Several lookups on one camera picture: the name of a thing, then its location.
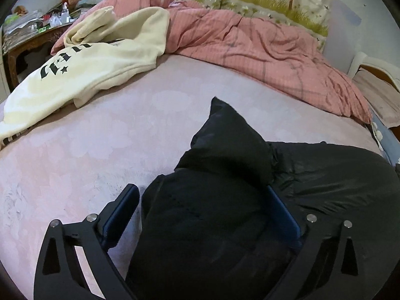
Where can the beige pillow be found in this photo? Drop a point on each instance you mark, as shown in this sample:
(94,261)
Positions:
(381,100)

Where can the blue pillow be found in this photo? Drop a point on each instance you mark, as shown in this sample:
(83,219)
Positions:
(386,143)

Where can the pile of table clutter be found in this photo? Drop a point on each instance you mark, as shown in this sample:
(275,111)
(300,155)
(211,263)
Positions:
(31,22)

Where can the clear plastic bottle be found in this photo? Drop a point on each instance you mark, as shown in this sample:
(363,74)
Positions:
(65,14)

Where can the wooden side table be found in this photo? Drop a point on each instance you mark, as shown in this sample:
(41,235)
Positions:
(31,45)

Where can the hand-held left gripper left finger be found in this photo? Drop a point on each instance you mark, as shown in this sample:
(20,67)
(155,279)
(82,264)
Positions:
(120,215)

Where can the cream printed hoodie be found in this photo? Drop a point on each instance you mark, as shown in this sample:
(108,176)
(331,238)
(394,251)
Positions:
(109,56)

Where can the pink checked blanket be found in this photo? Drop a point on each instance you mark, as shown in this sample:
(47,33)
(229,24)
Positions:
(250,47)

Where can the black puffer jacket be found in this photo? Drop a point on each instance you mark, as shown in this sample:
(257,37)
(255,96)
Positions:
(218,162)

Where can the wooden bed headboard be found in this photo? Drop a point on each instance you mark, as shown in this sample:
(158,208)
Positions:
(359,61)

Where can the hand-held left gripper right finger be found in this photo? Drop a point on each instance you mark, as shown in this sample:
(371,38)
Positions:
(286,222)

